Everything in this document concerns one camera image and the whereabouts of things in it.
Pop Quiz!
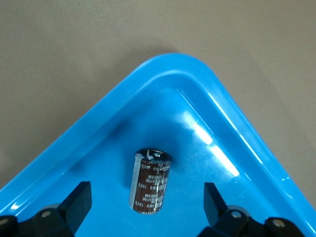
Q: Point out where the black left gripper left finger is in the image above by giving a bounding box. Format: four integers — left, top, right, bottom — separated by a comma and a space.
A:
0, 181, 92, 237

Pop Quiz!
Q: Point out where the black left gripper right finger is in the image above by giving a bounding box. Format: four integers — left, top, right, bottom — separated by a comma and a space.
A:
198, 182, 308, 237

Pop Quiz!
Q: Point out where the blue plastic tray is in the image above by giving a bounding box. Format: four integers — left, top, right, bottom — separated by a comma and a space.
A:
0, 53, 316, 237

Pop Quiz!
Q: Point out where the brown cylindrical capacitor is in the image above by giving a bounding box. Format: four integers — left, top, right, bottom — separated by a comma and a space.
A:
128, 148, 172, 215

